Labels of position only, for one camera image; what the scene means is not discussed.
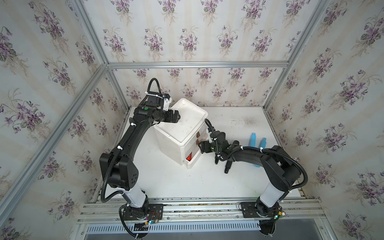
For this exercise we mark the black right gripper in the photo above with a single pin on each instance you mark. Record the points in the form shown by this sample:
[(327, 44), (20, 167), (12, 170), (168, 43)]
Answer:
[(205, 145)]

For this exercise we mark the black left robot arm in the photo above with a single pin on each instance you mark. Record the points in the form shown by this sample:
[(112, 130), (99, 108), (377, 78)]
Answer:
[(120, 175)]

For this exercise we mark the white plastic drawer cabinet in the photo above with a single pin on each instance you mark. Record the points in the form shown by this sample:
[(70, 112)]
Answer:
[(172, 137)]

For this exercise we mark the aluminium mounting rail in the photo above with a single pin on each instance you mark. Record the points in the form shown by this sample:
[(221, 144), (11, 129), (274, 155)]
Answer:
[(199, 209)]

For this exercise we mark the white slotted cable duct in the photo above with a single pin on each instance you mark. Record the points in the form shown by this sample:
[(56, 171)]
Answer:
[(176, 227)]

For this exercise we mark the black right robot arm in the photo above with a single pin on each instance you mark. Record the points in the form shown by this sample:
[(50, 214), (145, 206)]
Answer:
[(284, 173)]

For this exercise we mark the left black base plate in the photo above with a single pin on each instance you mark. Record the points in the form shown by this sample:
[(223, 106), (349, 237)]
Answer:
[(148, 213)]

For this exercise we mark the white bottom drawer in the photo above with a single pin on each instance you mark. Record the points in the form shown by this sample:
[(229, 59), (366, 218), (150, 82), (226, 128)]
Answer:
[(196, 154)]

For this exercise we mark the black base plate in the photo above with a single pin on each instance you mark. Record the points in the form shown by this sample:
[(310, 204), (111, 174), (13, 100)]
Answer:
[(148, 213), (255, 209)]

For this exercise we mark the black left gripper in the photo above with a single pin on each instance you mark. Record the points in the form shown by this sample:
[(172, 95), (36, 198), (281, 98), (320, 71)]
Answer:
[(169, 119)]

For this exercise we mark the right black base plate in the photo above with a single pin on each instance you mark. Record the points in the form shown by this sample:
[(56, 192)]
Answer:
[(255, 209)]

